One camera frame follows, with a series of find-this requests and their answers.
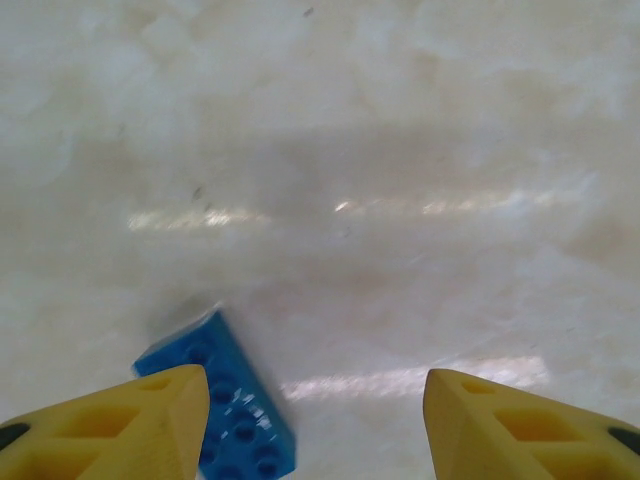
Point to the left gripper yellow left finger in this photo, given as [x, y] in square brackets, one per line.
[100, 435]

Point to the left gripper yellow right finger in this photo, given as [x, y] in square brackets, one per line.
[530, 440]

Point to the long blue lego brick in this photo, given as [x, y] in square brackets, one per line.
[245, 415]

